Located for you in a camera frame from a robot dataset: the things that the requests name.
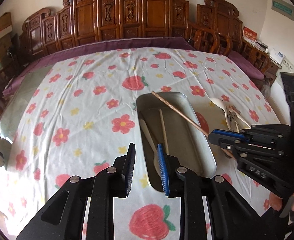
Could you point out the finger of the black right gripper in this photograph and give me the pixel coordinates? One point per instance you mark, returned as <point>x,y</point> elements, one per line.
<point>230,147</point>

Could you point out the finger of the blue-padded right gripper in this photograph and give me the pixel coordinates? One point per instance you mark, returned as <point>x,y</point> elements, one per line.
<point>217,134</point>

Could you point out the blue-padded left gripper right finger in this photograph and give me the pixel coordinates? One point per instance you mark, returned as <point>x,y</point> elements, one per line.
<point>168,165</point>

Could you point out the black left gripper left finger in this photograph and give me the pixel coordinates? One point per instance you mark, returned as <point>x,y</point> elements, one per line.
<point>124,172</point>

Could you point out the large cream plastic ladle spoon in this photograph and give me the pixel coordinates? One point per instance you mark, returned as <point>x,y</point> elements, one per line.
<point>219,103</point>

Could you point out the wooden chopstick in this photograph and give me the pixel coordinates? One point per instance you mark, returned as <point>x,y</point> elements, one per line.
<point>163,130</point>
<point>194,124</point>

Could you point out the cream spoon in box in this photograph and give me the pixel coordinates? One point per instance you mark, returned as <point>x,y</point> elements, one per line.
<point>148,136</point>

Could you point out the stainless steel fork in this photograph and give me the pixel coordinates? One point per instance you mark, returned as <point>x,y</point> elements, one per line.
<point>232,117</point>

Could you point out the metal rectangular utensil box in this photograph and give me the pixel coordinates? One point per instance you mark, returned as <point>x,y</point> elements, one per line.
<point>184,141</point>

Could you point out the wooden chopstick in box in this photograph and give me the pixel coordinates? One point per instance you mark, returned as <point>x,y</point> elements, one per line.
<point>163,130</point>

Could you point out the floral strawberry tablecloth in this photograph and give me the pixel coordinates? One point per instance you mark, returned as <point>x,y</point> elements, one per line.
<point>83,115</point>

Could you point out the wooden side cabinet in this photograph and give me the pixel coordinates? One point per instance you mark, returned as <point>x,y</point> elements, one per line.
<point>260,60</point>

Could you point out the wooden armchair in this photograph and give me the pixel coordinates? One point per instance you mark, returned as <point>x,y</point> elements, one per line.
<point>207,40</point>

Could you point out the white telephone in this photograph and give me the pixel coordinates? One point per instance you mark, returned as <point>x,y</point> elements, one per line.
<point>276,56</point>

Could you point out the red greeting card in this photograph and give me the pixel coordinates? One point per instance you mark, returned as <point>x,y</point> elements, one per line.
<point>249,35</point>

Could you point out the purple under tablecloth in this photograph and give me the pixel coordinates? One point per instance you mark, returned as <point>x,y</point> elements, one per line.
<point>132,43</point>

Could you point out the carved wooden bench back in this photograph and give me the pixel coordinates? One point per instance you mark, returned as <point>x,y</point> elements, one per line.
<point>81,22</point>

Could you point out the cardboard boxes stack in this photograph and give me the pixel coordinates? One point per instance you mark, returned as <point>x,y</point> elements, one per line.
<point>0,30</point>

